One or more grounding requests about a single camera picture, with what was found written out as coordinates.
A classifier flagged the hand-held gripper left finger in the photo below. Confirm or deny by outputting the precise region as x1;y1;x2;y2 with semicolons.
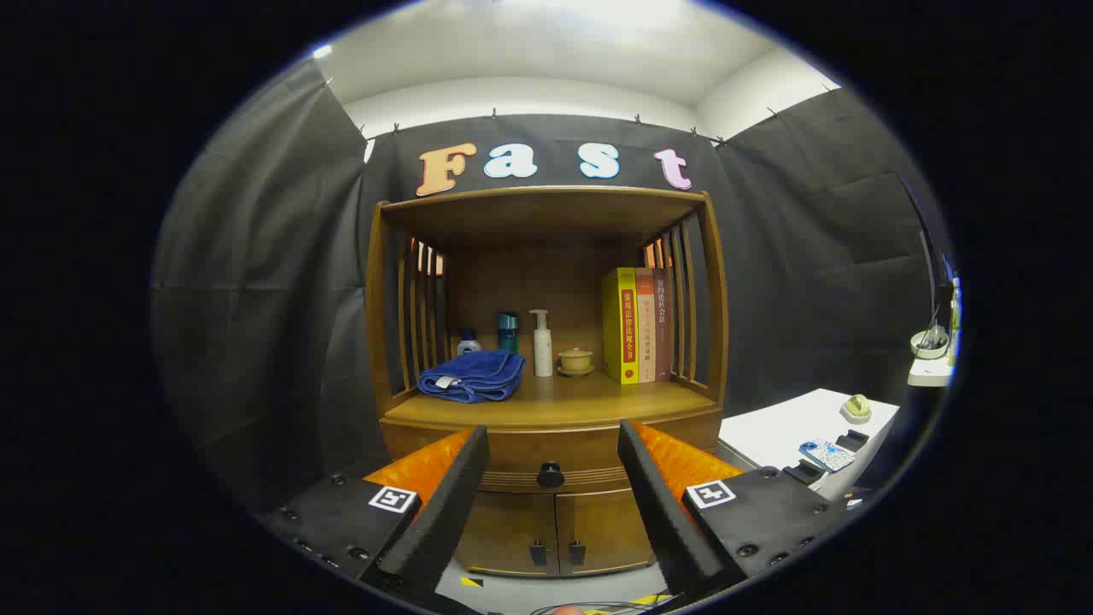
260;425;492;599

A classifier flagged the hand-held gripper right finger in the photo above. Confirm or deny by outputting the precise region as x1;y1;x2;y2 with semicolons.
617;419;863;599

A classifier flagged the wooden drawer with black knob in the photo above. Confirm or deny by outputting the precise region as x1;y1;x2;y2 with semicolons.
382;408;722;495

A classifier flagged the wooden cabinet door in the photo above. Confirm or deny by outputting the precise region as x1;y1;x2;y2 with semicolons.
555;489;654;573
457;491;560;577

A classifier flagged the white drawer cabinet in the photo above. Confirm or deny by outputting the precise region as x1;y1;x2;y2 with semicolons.
717;389;902;501

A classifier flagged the wooden countertop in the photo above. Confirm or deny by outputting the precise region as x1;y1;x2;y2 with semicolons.
384;372;718;428

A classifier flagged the wooden cabinet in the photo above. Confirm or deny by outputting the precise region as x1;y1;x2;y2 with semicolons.
365;186;729;579

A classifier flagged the blue folded towel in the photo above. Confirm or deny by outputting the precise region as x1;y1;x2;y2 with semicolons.
418;348;527;404

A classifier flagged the blue patterned packet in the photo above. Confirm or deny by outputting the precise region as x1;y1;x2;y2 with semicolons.
799;438;856;472

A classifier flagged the white pump bottle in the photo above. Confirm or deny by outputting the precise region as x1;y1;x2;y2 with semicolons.
529;309;554;378

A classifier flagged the brown spine book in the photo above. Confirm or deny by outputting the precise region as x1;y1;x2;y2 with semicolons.
652;268;675;382

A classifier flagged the orange spine book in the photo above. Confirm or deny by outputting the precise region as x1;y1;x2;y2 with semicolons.
634;268;657;384

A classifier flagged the thick yellow book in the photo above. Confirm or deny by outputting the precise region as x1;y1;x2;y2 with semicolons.
601;267;640;385

